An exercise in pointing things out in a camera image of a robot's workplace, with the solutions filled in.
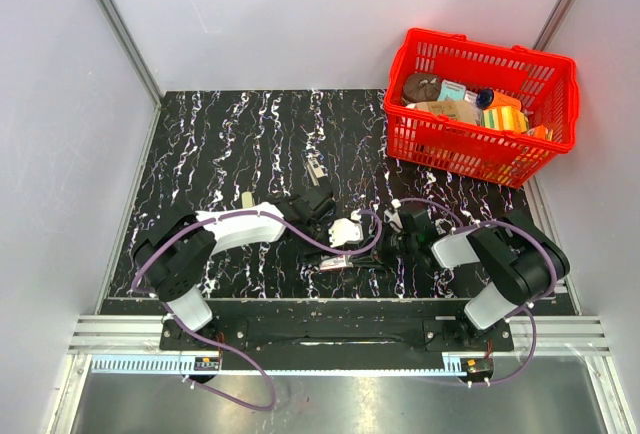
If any yellow green sponge pack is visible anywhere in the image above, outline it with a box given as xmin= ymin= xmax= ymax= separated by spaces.
xmin=483 ymin=106 xmax=529 ymax=133

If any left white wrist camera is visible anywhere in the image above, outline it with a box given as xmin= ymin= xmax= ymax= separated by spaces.
xmin=328 ymin=211 xmax=364 ymax=248

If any red plastic basket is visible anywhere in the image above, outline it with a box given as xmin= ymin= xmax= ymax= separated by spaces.
xmin=384 ymin=28 xmax=580 ymax=187

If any orange small box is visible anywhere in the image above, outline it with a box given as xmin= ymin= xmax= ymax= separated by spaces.
xmin=522 ymin=125 xmax=553 ymax=141

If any beige stapler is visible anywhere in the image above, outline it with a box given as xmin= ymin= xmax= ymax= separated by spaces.
xmin=241 ymin=191 xmax=254 ymax=208

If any brown cardboard package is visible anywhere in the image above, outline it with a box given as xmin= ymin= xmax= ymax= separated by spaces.
xmin=406 ymin=100 xmax=483 ymax=126

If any teal small box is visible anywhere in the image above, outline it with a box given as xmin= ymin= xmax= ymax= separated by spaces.
xmin=438 ymin=80 xmax=467 ymax=101

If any red white staple box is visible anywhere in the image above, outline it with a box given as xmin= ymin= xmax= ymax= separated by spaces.
xmin=318 ymin=254 xmax=374 ymax=272

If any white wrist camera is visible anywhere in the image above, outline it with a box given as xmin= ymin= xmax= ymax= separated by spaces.
xmin=328 ymin=211 xmax=364 ymax=248
xmin=384 ymin=199 xmax=403 ymax=232

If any blue capped orange bottle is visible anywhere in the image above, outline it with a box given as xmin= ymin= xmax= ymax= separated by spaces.
xmin=476 ymin=88 xmax=522 ymax=110

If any brown round object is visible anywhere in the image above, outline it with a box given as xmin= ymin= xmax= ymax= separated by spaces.
xmin=402 ymin=72 xmax=442 ymax=104

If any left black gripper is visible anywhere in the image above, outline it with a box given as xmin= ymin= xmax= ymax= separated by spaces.
xmin=297 ymin=216 xmax=342 ymax=265

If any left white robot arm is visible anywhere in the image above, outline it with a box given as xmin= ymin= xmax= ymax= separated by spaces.
xmin=131 ymin=187 xmax=335 ymax=350

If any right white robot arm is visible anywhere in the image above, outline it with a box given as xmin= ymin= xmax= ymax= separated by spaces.
xmin=373 ymin=198 xmax=570 ymax=350

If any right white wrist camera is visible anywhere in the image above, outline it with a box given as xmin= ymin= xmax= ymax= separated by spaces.
xmin=384 ymin=199 xmax=403 ymax=232

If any aluminium rail frame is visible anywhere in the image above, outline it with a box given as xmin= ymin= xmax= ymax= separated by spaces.
xmin=68 ymin=316 xmax=610 ymax=377

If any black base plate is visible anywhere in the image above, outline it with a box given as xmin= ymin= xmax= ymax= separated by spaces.
xmin=159 ymin=298 xmax=514 ymax=373

